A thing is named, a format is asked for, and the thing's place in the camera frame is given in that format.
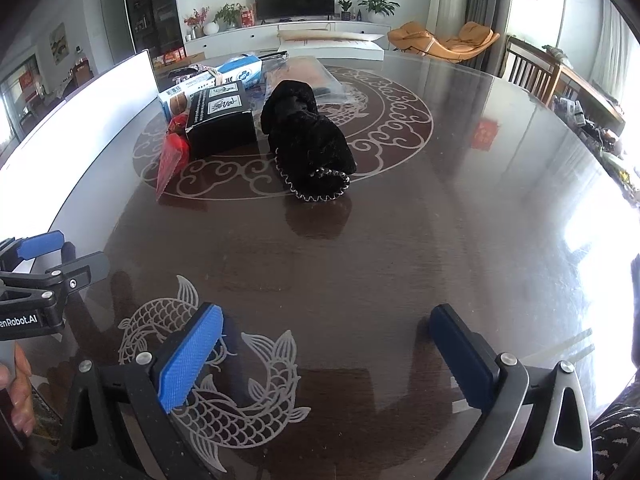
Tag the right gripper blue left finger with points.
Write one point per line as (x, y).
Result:
(181, 357)

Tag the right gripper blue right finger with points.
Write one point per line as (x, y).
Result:
(468, 356)

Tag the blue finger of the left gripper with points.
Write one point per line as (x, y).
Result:
(39, 245)
(83, 271)

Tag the red foil snack packet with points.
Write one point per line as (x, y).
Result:
(175, 154)

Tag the black knit glove with trim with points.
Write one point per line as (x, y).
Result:
(309, 150)

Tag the orange phone case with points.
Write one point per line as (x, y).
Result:
(307, 69)

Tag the person's left hand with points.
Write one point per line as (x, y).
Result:
(20, 392)

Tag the white cardboard storage box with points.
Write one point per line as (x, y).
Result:
(72, 172)

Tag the blue white carton box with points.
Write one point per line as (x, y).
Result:
(245, 69)

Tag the black cardboard box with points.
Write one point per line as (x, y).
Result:
(220, 121)

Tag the red flowers white vase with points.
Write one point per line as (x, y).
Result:
(199, 24)

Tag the black display cabinet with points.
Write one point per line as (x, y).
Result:
(154, 26)

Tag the white tv cabinet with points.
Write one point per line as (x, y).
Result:
(270, 37)

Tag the wooden slatted chair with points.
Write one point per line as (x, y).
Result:
(533, 70)

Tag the orange rocking lounge chair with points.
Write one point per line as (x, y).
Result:
(471, 40)

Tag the green potted plant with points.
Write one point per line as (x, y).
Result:
(379, 11)

